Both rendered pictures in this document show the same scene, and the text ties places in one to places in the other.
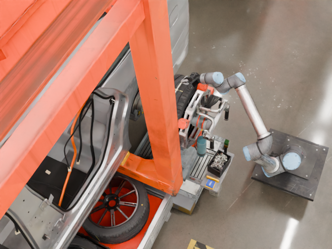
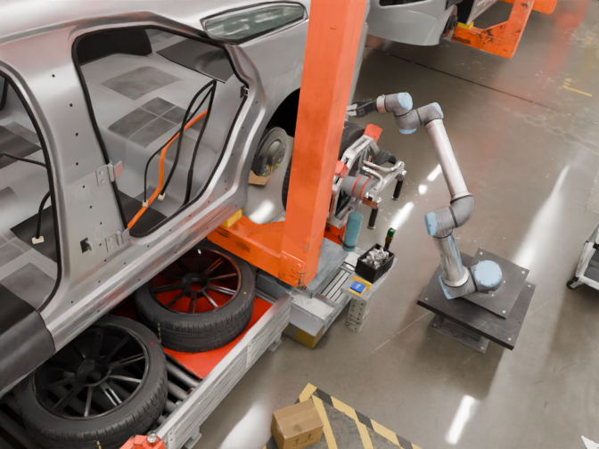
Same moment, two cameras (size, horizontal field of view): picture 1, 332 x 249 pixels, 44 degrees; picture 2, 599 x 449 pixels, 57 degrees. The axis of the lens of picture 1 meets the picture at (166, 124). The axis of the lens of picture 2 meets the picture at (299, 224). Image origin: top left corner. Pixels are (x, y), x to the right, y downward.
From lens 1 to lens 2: 1.36 m
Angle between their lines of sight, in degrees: 17
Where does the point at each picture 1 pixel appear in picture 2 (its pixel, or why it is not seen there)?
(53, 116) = not seen: outside the picture
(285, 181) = (471, 314)
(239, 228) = (389, 382)
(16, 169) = not seen: outside the picture
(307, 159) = (506, 285)
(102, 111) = (217, 129)
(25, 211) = (73, 158)
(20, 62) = not seen: outside the picture
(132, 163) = (242, 227)
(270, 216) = (439, 372)
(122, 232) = (204, 323)
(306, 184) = (503, 324)
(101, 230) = (169, 314)
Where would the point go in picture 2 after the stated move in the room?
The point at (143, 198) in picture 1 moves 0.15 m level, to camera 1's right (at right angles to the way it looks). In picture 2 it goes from (248, 284) to (275, 286)
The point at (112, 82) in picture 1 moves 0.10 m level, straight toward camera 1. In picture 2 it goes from (255, 52) to (258, 61)
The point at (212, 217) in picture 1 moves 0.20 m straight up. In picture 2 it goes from (347, 358) to (352, 338)
